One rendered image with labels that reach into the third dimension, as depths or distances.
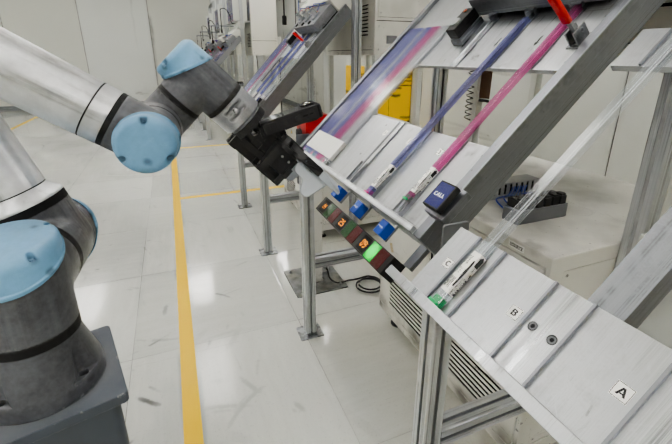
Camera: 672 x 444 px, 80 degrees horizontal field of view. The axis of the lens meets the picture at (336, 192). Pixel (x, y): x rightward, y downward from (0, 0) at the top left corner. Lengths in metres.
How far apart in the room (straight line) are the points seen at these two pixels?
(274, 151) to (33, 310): 0.40
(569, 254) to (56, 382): 0.90
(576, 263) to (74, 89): 0.92
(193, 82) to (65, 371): 0.44
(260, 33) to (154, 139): 4.81
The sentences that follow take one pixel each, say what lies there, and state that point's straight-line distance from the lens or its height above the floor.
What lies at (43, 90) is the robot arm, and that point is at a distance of 0.57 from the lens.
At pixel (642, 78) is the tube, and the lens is 0.62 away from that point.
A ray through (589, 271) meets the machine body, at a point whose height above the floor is 0.56.
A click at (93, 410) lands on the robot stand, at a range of 0.70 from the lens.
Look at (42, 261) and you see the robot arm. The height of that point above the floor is 0.76.
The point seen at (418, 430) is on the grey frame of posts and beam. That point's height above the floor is 0.31.
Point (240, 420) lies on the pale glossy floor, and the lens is 1.36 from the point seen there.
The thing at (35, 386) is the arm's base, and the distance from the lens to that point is 0.70.
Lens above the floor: 1.00
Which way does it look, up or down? 19 degrees down
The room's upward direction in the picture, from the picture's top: straight up
